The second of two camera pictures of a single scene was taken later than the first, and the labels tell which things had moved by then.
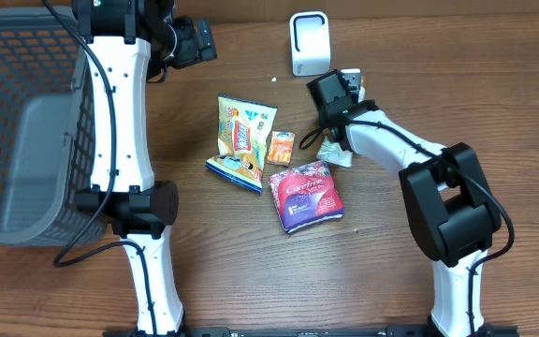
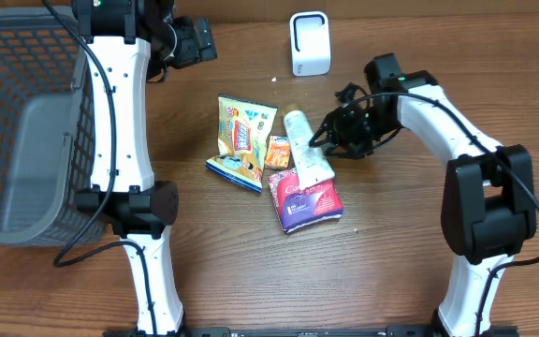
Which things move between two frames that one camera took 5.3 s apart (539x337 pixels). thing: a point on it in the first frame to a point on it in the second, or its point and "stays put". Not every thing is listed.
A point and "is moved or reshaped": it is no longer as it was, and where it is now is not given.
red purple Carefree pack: (306, 195) stays put
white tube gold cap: (336, 153) is moved or reshaped
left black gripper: (194, 52) stays put
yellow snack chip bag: (242, 133) stays put
